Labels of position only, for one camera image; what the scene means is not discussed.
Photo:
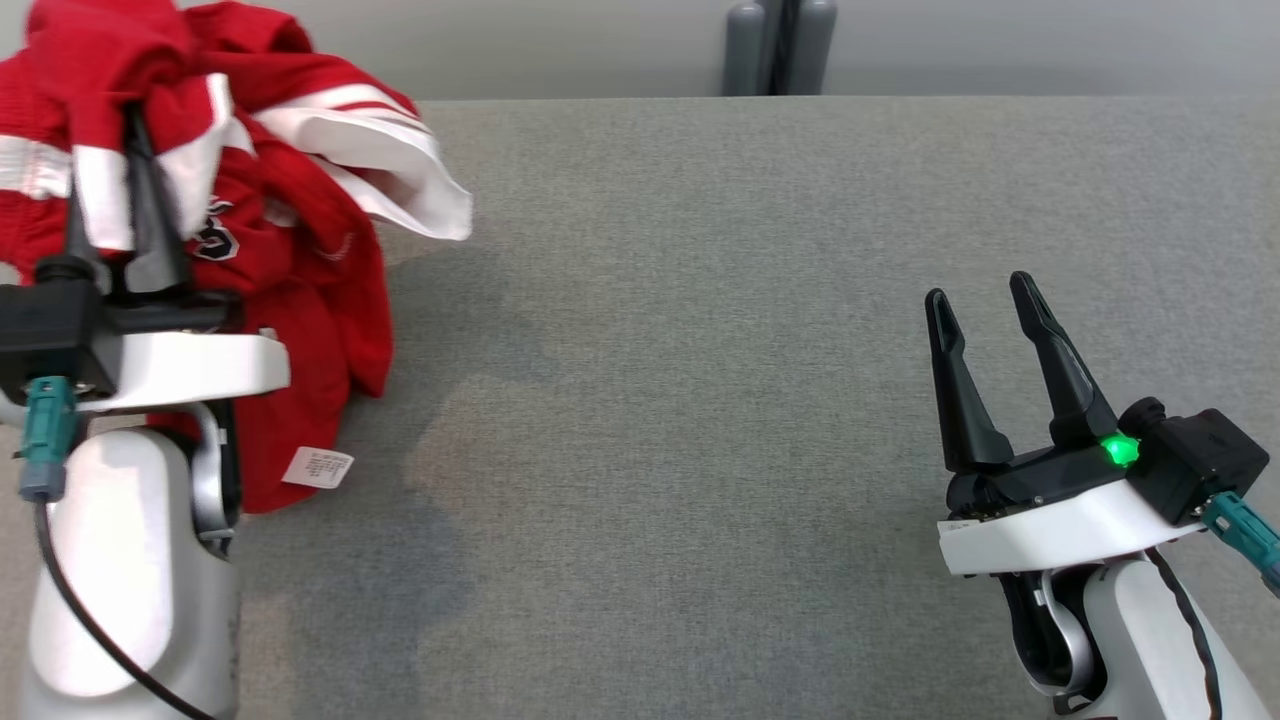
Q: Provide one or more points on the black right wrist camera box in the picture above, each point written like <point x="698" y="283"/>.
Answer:
<point x="1195" y="460"/>

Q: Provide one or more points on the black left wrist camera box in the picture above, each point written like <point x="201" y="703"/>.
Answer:
<point x="45" y="330"/>

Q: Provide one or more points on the grey partition post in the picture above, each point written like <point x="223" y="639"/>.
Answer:
<point x="745" y="50"/>
<point x="815" y="50"/>

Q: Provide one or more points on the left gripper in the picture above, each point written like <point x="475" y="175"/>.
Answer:
<point x="190" y="365"/>

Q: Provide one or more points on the red basketball jersey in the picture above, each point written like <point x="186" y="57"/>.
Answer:
<point x="280" y="430"/>

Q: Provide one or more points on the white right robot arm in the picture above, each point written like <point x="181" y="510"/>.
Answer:
<point x="1140" y="650"/>

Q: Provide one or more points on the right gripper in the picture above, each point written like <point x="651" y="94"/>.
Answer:
<point x="1060" y="520"/>

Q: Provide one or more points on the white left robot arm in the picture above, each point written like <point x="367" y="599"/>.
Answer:
<point x="120" y="560"/>

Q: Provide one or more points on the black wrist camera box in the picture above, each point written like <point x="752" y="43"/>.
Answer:
<point x="1195" y="460"/>
<point x="45" y="330"/>

